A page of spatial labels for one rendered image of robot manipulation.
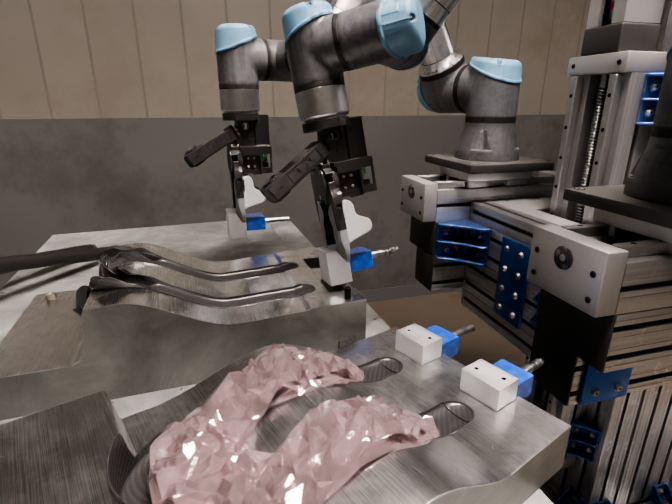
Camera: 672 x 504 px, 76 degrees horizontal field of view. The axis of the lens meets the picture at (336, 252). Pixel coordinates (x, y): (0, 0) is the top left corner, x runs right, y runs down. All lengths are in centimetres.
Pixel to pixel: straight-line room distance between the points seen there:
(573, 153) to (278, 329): 70
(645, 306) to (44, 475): 69
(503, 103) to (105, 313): 90
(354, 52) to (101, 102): 184
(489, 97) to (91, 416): 96
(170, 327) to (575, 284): 54
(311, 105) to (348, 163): 10
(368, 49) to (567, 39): 253
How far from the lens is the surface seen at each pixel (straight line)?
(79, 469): 41
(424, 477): 38
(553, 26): 304
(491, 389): 52
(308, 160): 64
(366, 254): 68
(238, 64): 88
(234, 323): 62
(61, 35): 240
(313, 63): 65
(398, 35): 62
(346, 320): 66
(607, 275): 64
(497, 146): 110
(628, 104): 96
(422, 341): 57
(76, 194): 242
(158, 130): 232
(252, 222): 92
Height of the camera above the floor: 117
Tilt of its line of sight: 19 degrees down
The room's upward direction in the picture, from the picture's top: straight up
